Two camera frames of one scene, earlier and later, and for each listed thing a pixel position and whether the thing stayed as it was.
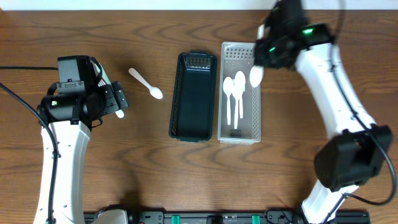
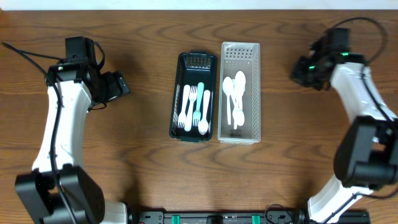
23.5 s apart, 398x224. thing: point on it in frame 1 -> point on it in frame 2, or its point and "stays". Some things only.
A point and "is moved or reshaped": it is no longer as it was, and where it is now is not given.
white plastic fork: [105, 80] is moved or reshaped
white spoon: [256, 75] -> [238, 115]
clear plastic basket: [239, 110] stays
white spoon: [227, 87] stays
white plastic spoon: [154, 91] -> [203, 126]
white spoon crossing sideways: [239, 88] stays
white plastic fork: [120, 113] -> [193, 93]
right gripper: [260, 46] -> [297, 74]
